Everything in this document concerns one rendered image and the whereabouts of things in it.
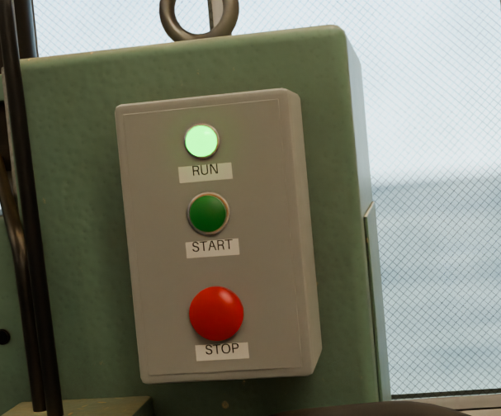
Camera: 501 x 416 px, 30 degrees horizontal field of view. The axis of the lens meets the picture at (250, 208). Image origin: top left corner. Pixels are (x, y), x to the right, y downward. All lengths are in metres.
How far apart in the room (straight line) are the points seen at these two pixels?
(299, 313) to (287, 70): 0.15
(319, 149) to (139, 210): 0.12
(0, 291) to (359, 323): 0.25
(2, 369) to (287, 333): 0.24
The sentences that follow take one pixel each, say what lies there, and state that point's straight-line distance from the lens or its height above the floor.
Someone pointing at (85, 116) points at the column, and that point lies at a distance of 0.61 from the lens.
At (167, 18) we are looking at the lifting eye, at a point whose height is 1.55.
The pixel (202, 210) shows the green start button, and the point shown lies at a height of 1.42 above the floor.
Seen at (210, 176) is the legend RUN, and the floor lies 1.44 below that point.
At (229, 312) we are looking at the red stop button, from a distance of 0.52.
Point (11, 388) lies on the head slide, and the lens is 0.69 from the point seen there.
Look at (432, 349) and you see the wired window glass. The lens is 2.10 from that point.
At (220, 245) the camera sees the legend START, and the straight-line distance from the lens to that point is 0.52.
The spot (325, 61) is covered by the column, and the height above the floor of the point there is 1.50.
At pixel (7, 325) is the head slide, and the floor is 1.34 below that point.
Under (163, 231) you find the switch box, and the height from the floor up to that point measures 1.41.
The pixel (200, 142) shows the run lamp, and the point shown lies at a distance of 0.52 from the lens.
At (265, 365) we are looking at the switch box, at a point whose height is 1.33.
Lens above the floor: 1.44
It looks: 3 degrees down
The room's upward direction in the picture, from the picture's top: 5 degrees counter-clockwise
